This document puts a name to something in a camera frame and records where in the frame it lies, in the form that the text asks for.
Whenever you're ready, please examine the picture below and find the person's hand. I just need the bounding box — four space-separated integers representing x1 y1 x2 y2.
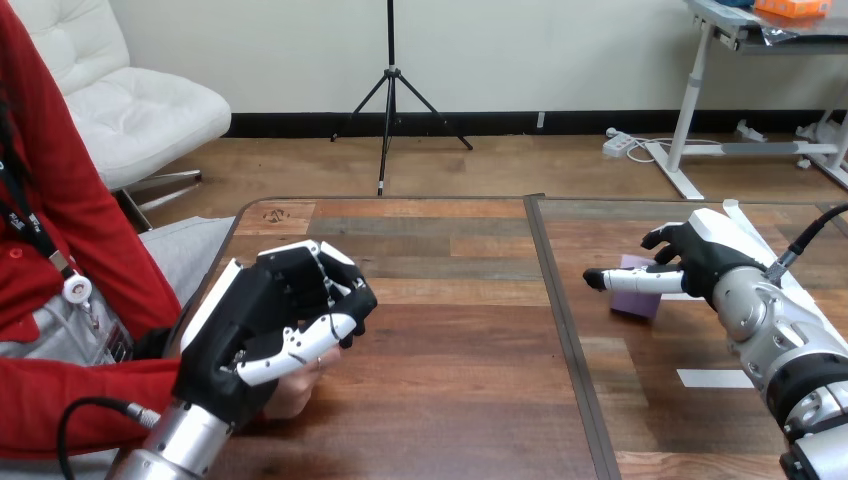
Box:
260 347 343 423

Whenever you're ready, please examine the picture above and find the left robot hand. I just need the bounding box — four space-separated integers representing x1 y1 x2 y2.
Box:
172 239 380 432

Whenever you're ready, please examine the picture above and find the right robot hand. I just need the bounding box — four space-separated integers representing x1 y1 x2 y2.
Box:
582 207 776 311

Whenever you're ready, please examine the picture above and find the person's forearm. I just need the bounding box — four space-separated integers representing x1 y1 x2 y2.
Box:
0 356 184 462

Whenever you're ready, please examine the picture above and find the purple block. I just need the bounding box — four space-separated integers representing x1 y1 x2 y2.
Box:
609 254 664 321

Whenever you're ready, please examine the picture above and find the person's body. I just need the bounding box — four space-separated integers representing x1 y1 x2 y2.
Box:
0 0 237 480

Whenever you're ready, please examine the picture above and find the white power strip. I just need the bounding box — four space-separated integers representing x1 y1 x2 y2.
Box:
600 129 637 160

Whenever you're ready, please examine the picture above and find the white desk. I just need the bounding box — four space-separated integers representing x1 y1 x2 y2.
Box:
644 0 848 201

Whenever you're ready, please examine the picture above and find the white cushioned chair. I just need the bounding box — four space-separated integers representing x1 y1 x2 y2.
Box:
9 0 233 234

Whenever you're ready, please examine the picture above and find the black tripod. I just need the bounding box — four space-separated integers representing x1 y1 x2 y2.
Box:
330 0 475 197

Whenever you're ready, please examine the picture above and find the orange thing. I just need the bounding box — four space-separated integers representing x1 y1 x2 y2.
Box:
753 0 833 20

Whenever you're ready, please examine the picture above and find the black cable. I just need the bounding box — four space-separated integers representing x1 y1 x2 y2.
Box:
764 201 848 287
56 396 162 480

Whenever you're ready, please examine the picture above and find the tangle of cables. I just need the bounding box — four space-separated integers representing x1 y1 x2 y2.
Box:
624 135 725 166

